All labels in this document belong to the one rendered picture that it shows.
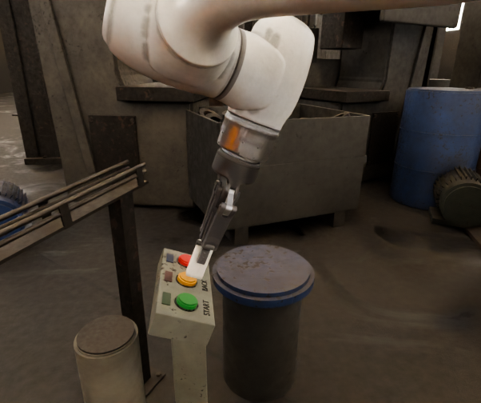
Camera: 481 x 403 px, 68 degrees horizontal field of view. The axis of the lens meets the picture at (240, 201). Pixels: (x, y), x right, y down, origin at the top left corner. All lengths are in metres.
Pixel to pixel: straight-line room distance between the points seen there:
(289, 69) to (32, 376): 1.34
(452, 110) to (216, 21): 2.61
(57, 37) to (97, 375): 2.34
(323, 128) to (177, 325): 1.75
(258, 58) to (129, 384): 0.64
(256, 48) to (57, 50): 2.37
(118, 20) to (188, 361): 0.64
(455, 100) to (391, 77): 0.78
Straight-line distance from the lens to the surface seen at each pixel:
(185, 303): 0.68
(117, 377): 0.79
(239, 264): 1.15
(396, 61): 3.56
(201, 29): 0.42
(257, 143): 0.54
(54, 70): 2.86
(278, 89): 0.53
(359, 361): 1.51
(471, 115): 2.99
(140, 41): 0.46
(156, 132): 2.61
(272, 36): 0.54
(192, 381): 0.87
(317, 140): 2.22
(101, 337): 0.79
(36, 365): 1.60
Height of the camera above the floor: 1.01
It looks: 21 degrees down
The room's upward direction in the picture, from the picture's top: 1 degrees clockwise
